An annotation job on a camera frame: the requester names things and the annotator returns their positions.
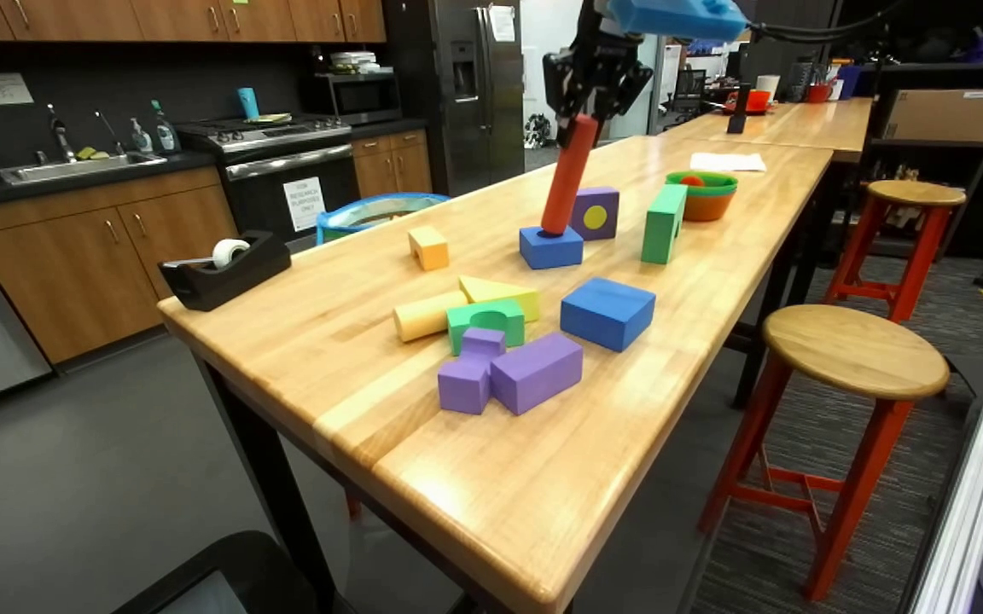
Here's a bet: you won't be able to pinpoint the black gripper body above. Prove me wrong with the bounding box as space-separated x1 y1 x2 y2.
539 0 660 124

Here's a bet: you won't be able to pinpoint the orange cylinder block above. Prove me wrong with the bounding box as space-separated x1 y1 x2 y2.
537 113 605 240

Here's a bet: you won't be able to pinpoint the white robot base platform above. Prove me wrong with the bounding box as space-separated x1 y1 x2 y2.
905 379 983 614

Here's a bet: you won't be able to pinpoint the purple block yellow circle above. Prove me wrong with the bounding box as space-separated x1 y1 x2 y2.
570 185 626 244

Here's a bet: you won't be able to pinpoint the blue block with hole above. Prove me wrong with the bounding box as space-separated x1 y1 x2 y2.
517 221 588 275

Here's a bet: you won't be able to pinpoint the teal arch block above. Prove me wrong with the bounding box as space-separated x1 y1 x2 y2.
637 180 692 270

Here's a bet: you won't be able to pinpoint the yellow triangle block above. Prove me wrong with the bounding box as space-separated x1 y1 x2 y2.
454 275 547 327

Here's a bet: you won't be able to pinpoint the blue solid foam block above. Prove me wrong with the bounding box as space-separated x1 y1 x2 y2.
556 277 660 356

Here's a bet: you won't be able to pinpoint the small green arch block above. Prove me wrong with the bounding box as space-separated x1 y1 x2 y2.
444 297 533 358

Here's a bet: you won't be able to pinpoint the yellow cylinder block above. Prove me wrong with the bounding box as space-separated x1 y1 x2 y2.
394 292 472 348

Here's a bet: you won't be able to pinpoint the purple rectangular block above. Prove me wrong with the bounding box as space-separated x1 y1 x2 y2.
487 331 588 421

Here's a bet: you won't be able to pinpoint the purple notched block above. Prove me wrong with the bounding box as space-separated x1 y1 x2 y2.
438 326 508 417

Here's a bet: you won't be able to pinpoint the black refrigerator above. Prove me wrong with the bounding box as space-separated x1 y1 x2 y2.
382 0 533 198

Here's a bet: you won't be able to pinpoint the black bottle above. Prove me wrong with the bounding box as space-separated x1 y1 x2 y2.
724 80 756 139

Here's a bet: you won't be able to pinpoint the white paper sheet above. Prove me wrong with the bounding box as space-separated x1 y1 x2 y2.
686 151 773 177

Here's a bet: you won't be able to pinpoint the orange bowl green rim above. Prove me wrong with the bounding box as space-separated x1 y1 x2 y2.
662 167 742 226

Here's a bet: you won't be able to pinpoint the red bowl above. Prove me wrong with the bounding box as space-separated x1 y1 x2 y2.
724 85 779 119

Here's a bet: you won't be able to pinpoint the narrow wooden base cabinet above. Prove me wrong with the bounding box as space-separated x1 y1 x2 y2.
347 128 438 201

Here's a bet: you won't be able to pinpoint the small orange-yellow cube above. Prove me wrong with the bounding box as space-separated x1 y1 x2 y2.
406 221 454 275

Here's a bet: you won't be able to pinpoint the steel microwave oven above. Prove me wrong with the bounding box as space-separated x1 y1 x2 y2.
308 69 406 124

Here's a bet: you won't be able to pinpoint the white paper sign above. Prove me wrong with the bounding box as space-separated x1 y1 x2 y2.
279 173 332 240

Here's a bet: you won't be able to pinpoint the steel kitchen oven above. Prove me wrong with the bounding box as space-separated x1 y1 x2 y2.
209 113 363 245

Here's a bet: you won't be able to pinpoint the wooden stool orange legs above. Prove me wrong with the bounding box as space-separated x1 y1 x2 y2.
696 300 956 604
825 177 969 327

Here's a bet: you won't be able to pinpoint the blue cup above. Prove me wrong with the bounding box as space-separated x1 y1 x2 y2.
237 85 266 128

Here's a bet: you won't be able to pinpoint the black framed cardboard box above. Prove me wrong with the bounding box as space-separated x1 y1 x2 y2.
859 61 983 177

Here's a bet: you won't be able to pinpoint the white tape roll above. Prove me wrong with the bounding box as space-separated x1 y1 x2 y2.
209 236 255 275

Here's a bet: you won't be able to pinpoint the black tape dispenser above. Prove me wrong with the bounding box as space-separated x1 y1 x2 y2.
158 232 293 316

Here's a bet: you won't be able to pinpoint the steel kitchen sink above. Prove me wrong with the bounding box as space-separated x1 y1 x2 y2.
0 151 172 193

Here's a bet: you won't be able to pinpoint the wide wooden base cabinet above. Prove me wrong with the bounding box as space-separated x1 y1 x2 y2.
0 167 239 369

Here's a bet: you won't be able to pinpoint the black chair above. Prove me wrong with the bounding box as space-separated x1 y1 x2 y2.
112 529 329 614

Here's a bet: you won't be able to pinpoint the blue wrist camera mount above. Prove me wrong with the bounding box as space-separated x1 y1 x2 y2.
596 0 752 46

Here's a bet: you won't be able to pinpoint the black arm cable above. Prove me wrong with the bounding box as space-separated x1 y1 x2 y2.
742 0 910 47

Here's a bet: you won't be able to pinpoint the wooden wall cabinets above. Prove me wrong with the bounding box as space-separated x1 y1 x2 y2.
0 0 388 47

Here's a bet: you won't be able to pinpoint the black table frame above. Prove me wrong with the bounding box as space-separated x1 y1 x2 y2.
194 147 859 614

